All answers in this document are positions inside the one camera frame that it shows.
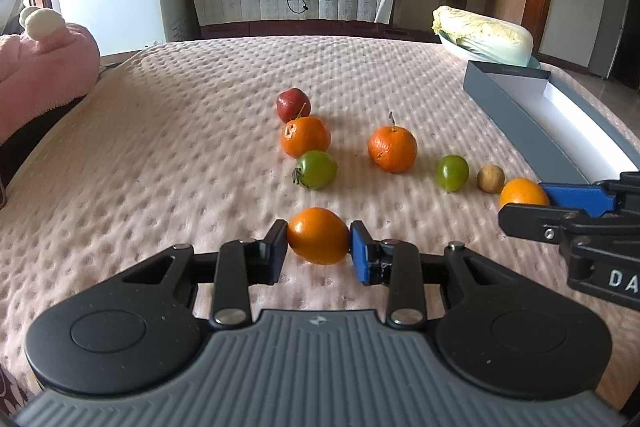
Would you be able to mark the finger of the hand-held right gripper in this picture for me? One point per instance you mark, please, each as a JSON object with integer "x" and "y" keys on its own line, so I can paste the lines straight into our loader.
{"x": 575, "y": 198}
{"x": 530, "y": 219}

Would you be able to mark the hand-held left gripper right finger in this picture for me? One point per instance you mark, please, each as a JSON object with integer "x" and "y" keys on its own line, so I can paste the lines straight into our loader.
{"x": 358, "y": 252}

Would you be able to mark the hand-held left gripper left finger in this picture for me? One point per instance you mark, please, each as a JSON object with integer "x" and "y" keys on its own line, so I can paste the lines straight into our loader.
{"x": 278, "y": 252}

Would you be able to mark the smooth orange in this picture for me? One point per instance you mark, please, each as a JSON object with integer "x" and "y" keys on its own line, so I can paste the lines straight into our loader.
{"x": 317, "y": 235}
{"x": 522, "y": 196}

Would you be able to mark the green tomato with calyx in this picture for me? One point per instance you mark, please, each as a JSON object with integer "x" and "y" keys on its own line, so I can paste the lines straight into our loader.
{"x": 316, "y": 170}

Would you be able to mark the grey cardboard box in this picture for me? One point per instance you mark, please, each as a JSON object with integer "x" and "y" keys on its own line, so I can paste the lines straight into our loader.
{"x": 515, "y": 119}

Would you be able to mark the large tangerine with stem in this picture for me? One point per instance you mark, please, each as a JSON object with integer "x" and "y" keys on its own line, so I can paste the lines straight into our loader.
{"x": 392, "y": 149}

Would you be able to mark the small brown longan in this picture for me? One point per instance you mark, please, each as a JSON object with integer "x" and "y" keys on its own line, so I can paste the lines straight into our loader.
{"x": 489, "y": 179}

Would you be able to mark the small green tomato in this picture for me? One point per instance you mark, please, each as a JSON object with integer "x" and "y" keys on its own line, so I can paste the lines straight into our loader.
{"x": 452, "y": 173}

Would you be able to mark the pink textured bedspread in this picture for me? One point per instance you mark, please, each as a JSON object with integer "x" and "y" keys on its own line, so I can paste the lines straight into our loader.
{"x": 175, "y": 157}

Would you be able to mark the red apple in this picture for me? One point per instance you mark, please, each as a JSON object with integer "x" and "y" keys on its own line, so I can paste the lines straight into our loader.
{"x": 291, "y": 104}

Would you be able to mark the pale blue plate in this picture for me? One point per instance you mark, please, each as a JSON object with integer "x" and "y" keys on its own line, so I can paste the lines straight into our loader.
{"x": 452, "y": 51}

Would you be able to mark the napa cabbage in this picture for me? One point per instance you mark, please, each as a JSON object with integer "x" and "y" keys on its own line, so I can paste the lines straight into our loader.
{"x": 485, "y": 34}

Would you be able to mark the silver refrigerator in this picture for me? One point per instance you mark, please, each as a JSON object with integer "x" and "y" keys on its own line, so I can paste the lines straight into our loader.
{"x": 612, "y": 7}

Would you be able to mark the dark wooden tv cabinet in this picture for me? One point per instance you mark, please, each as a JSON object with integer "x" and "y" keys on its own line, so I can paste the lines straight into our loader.
{"x": 300, "y": 30}

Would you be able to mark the pink plush toy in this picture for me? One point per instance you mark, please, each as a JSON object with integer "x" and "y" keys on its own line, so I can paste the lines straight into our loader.
{"x": 45, "y": 67}

